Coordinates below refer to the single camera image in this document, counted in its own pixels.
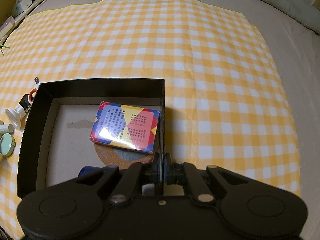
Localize round cork coaster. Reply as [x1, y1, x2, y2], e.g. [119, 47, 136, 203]
[94, 144, 153, 170]

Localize mint green round compact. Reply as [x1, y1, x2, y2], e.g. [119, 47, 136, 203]
[0, 133, 16, 157]

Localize green cable on edge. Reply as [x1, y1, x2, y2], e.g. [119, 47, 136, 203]
[0, 42, 12, 55]

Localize black smartwatch body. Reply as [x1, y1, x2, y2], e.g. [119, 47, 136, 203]
[19, 94, 31, 113]

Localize yellow checkered cloth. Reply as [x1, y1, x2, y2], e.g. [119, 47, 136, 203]
[1, 0, 308, 239]

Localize grey bed sheet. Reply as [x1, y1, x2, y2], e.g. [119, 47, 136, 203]
[35, 0, 319, 239]

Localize tissue box on shelf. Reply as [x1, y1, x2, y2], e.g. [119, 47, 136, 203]
[10, 0, 33, 18]

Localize colourful card box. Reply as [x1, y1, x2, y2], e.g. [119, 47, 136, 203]
[90, 101, 161, 154]

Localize black cardboard box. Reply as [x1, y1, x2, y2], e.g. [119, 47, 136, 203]
[17, 78, 165, 198]

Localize red white scissors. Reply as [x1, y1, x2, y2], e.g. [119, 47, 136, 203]
[28, 77, 40, 105]

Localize small white tube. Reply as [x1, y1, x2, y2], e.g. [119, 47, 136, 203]
[0, 124, 14, 134]

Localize purple flat box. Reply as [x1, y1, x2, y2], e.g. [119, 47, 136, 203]
[0, 16, 15, 38]

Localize blue cylindrical bottle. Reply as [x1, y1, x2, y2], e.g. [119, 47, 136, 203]
[78, 166, 101, 177]

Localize white suction cup knob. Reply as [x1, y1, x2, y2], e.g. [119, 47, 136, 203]
[5, 104, 26, 129]

